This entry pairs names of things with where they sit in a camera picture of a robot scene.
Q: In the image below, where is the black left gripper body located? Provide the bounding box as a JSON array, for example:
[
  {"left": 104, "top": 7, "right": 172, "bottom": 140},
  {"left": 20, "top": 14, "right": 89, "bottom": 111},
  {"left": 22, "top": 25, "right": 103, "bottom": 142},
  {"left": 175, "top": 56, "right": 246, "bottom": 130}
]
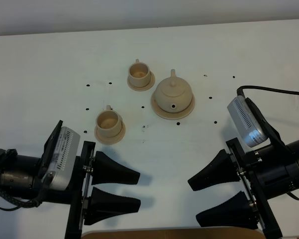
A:
[{"left": 65, "top": 141, "right": 96, "bottom": 239}]

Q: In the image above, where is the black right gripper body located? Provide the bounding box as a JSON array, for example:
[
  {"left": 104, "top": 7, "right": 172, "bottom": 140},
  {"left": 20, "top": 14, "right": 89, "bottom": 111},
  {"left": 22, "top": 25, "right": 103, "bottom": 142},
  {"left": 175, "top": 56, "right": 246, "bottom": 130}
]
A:
[{"left": 226, "top": 138, "right": 283, "bottom": 239}]

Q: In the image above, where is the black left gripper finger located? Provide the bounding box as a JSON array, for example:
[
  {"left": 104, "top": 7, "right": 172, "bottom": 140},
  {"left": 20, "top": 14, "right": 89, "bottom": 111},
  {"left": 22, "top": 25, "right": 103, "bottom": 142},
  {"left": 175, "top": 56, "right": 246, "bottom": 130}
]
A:
[
  {"left": 84, "top": 187, "right": 141, "bottom": 225},
  {"left": 92, "top": 151, "right": 140, "bottom": 185}
]

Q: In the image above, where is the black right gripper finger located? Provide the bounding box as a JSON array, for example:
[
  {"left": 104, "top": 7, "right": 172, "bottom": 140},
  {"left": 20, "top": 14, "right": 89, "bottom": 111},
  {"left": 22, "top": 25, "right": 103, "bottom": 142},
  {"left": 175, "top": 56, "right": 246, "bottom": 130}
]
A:
[
  {"left": 196, "top": 191, "right": 258, "bottom": 229},
  {"left": 188, "top": 149, "right": 240, "bottom": 191}
]

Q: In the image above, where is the beige ceramic teapot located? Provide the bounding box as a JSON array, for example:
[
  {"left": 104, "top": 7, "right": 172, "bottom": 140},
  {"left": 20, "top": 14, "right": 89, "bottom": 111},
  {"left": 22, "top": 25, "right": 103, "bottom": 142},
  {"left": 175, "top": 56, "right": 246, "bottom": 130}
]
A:
[{"left": 154, "top": 69, "right": 194, "bottom": 113}]

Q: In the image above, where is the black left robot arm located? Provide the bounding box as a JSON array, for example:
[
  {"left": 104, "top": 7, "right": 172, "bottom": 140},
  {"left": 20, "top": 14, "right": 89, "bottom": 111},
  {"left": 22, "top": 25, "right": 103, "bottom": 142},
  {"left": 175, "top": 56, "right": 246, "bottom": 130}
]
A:
[{"left": 0, "top": 141, "right": 141, "bottom": 239}]

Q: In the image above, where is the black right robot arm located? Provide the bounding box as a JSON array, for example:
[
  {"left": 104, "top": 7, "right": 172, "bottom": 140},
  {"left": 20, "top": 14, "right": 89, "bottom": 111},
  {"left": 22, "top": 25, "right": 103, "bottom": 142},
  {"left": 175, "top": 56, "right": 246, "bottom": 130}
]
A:
[{"left": 188, "top": 138, "right": 299, "bottom": 239}]

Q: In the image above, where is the beige teapot saucer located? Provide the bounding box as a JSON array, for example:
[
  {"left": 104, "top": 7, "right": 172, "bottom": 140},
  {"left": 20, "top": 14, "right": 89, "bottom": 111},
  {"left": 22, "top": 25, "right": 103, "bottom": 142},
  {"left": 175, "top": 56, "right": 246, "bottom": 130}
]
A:
[{"left": 150, "top": 94, "right": 195, "bottom": 120}]

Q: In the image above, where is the near beige cup saucer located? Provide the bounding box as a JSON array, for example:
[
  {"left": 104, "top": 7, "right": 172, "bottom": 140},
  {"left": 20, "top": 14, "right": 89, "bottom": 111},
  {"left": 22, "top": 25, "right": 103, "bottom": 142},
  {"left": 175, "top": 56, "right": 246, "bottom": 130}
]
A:
[{"left": 95, "top": 122, "right": 125, "bottom": 145}]

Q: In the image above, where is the beige cup saucer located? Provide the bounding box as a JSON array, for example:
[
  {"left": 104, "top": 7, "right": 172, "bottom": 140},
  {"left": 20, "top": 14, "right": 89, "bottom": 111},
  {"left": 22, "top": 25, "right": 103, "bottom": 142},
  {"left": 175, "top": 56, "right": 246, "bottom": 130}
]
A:
[
  {"left": 95, "top": 122, "right": 125, "bottom": 145},
  {"left": 127, "top": 71, "right": 155, "bottom": 91}
]

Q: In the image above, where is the near beige teacup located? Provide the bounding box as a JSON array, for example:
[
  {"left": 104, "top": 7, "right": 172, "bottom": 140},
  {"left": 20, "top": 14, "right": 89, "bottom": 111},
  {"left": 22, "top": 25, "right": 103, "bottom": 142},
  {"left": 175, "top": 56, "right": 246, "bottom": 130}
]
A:
[{"left": 96, "top": 105, "right": 122, "bottom": 138}]

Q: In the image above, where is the beige teacup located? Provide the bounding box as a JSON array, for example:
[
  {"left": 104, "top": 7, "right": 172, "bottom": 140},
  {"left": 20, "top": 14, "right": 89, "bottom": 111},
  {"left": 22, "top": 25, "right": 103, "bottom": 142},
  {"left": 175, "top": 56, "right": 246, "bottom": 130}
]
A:
[
  {"left": 128, "top": 59, "right": 150, "bottom": 77},
  {"left": 96, "top": 105, "right": 122, "bottom": 138}
]

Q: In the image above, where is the far beige teacup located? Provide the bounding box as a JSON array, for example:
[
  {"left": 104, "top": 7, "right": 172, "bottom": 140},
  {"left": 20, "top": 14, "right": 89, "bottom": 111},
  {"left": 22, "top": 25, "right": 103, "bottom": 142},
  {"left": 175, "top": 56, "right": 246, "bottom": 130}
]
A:
[{"left": 128, "top": 59, "right": 150, "bottom": 77}]

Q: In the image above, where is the far beige cup saucer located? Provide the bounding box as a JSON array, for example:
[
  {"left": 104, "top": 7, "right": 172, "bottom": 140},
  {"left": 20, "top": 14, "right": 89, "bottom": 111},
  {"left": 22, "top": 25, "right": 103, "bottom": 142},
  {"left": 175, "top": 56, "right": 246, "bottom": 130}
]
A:
[{"left": 127, "top": 71, "right": 155, "bottom": 91}]

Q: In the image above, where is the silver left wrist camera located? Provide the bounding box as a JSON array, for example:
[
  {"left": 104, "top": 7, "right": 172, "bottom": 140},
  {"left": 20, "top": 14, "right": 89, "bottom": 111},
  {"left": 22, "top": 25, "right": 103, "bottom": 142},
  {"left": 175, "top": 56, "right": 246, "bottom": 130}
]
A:
[{"left": 37, "top": 120, "right": 80, "bottom": 191}]

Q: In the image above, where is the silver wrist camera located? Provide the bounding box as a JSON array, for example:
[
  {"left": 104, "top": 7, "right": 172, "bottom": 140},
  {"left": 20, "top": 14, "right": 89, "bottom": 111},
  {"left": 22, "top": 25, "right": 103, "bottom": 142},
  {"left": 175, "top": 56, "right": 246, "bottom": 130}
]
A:
[
  {"left": 37, "top": 120, "right": 80, "bottom": 191},
  {"left": 227, "top": 96, "right": 268, "bottom": 147}
]

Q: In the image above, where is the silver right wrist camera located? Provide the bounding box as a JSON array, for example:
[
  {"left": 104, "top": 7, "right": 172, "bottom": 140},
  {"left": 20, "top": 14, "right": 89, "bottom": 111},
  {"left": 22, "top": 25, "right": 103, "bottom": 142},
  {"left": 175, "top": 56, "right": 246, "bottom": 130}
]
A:
[{"left": 227, "top": 96, "right": 268, "bottom": 147}]

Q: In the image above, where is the black left braided cable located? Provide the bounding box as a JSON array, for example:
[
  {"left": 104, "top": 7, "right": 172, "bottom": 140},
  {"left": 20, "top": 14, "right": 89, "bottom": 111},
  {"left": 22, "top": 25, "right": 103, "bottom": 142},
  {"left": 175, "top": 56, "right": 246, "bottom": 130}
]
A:
[{"left": 0, "top": 171, "right": 55, "bottom": 210}]

